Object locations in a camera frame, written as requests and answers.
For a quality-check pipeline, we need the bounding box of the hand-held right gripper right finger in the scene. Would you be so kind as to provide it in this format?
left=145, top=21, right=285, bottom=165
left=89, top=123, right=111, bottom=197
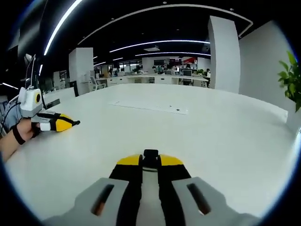
left=157, top=153, right=262, bottom=226

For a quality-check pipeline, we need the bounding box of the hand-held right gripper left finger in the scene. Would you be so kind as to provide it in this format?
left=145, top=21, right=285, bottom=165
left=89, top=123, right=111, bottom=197
left=43, top=154, right=144, bottom=226

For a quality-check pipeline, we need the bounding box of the black socket plastic buckle part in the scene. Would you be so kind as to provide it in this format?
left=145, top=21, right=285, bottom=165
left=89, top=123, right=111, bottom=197
left=143, top=149, right=159, bottom=165

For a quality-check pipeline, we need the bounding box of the person's left hand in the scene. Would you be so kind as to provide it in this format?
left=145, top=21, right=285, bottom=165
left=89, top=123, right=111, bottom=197
left=16, top=118, right=42, bottom=142

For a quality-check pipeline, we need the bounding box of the blue-grey cloth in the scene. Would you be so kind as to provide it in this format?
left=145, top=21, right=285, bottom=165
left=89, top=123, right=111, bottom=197
left=4, top=102, right=23, bottom=131

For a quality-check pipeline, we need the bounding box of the black wrist band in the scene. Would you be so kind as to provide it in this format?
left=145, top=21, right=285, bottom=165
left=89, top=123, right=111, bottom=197
left=11, top=124, right=27, bottom=145

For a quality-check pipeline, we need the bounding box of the black chair back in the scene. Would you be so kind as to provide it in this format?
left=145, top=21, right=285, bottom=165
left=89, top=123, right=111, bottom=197
left=69, top=80, right=79, bottom=98

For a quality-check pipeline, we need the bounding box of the white square pillar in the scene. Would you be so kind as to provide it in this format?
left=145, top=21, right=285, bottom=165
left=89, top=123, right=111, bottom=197
left=208, top=15, right=241, bottom=94
left=68, top=47, right=95, bottom=95

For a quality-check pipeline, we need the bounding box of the white office chair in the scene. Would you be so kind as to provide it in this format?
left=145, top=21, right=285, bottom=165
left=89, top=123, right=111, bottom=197
left=90, top=77, right=108, bottom=91

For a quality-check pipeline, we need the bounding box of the long curved ceiling light strip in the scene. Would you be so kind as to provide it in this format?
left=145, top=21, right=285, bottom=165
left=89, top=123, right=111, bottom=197
left=44, top=0, right=83, bottom=57

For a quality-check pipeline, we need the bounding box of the long white office desk row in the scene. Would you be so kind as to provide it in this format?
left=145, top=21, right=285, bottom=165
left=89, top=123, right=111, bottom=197
left=107, top=73, right=210, bottom=89

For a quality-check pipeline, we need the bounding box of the straight ceiling light strip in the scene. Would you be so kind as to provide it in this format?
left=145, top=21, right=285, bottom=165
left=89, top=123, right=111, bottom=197
left=135, top=51, right=212, bottom=57
left=110, top=40, right=211, bottom=53

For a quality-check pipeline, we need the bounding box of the potted green plant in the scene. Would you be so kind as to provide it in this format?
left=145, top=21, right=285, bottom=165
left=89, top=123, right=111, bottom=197
left=277, top=50, right=301, bottom=113

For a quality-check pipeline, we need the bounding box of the white table cable cover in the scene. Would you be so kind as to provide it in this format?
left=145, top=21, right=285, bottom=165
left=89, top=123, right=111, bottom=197
left=108, top=100, right=190, bottom=116

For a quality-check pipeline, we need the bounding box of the red wall banner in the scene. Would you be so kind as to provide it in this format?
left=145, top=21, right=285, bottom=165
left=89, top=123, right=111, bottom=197
left=169, top=56, right=197, bottom=65

